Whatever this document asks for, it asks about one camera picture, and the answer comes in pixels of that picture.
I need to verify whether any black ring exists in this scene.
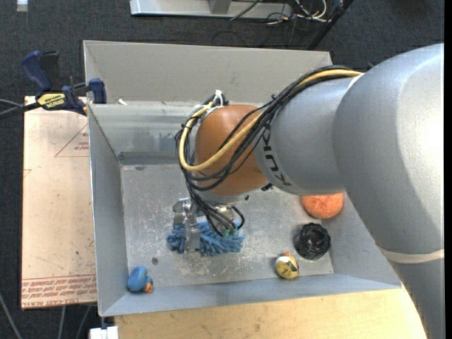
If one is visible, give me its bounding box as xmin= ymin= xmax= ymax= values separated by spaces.
xmin=292 ymin=222 xmax=332 ymax=261

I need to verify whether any yellow toy duck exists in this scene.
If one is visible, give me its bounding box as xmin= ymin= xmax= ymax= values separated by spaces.
xmin=274 ymin=251 xmax=301 ymax=281

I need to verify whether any grey metal bin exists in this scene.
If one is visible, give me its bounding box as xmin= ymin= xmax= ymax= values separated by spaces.
xmin=83 ymin=40 xmax=404 ymax=318

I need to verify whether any blue shaggy cloth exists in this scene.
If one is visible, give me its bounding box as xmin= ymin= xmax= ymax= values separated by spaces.
xmin=166 ymin=220 xmax=246 ymax=257

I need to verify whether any brown cardboard board, red print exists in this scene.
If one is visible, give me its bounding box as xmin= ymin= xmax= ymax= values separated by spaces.
xmin=20 ymin=95 xmax=99 ymax=310

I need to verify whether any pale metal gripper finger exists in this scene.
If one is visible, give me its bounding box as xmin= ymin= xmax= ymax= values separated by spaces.
xmin=184 ymin=223 xmax=203 ymax=254
xmin=172 ymin=199 xmax=188 ymax=239

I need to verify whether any orange ball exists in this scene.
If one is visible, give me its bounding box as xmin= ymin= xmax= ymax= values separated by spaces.
xmin=300 ymin=192 xmax=345 ymax=220

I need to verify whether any blue toy duck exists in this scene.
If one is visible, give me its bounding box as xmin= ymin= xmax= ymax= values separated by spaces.
xmin=126 ymin=265 xmax=155 ymax=295

